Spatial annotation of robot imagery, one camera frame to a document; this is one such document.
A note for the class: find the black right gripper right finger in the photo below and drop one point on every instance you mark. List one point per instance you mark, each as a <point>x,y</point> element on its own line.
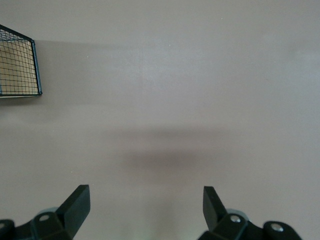
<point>213,210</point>

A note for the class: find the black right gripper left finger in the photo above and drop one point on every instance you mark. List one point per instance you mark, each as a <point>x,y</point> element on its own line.
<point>72,207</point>

